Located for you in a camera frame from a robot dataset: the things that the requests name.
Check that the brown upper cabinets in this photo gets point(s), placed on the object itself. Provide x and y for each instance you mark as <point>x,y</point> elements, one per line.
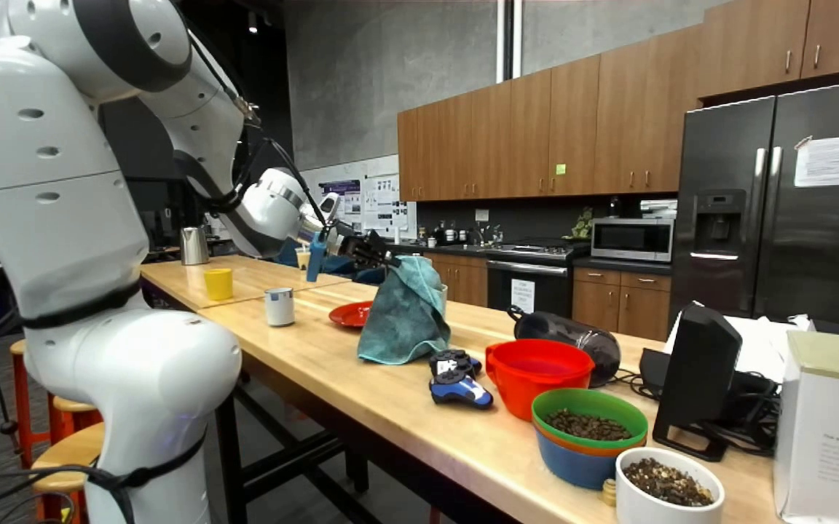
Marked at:
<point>608,123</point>

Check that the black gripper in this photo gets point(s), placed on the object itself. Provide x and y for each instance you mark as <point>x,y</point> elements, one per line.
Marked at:
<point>349,252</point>

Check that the black oven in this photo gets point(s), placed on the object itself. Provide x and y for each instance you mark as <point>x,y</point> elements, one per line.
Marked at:
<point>528,287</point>

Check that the orange stool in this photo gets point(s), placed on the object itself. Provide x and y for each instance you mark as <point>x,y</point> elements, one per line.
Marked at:
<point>52,434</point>

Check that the yellow cup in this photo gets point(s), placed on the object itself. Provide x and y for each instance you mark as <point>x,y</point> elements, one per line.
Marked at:
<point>218,283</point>

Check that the red plastic bowl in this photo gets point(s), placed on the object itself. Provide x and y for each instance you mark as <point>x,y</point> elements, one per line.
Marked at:
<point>534,366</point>

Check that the blue bowl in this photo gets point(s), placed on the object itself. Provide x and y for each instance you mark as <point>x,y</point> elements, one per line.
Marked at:
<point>579,465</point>

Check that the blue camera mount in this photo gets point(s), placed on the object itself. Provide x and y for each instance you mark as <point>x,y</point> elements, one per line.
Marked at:
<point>316,255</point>

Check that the orange-red plate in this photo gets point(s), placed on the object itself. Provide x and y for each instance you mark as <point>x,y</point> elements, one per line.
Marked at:
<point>349,317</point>

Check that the white storage box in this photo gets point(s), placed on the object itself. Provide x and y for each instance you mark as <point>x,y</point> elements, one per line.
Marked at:
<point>808,432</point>

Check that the blue-green towel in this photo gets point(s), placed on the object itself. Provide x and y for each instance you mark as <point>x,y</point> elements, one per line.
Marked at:
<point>407,317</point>

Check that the green bowl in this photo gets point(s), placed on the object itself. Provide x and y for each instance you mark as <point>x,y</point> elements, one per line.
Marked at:
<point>588,420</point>

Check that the white tin can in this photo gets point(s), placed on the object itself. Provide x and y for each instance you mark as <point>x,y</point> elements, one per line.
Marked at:
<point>278,306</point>

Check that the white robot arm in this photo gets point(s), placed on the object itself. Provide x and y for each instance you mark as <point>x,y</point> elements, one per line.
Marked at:
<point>71,236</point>

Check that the white bowl with beans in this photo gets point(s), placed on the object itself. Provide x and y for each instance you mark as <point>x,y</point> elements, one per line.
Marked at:
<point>665,488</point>

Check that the black stainless refrigerator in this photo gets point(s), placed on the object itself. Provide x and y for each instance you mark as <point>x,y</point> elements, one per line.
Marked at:
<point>750,239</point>

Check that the silver microwave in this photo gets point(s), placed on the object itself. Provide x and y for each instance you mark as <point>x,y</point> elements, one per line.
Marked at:
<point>632,239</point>

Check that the black speaker stand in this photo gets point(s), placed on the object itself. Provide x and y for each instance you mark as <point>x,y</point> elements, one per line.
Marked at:
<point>696,383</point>

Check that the black bag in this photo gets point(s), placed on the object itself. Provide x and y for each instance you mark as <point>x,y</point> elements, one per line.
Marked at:
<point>594,343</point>

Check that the blue black toy car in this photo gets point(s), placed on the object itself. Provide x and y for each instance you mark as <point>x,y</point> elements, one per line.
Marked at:
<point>454,381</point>

